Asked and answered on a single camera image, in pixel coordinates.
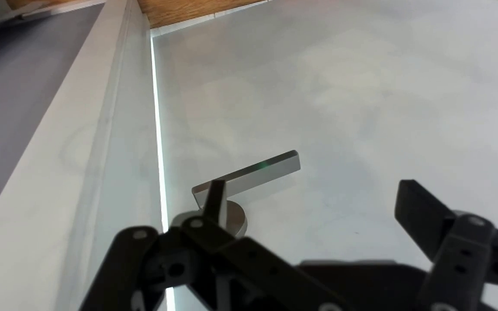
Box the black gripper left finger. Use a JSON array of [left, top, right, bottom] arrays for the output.
[[78, 214, 357, 311]]

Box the silver lever door handle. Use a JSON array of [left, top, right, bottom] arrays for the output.
[[170, 149, 303, 242]]

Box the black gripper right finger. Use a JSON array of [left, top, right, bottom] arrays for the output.
[[393, 178, 498, 311]]

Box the white door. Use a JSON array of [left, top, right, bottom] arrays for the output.
[[147, 0, 498, 311]]

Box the white door frame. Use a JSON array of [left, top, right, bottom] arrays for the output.
[[0, 0, 170, 311]]

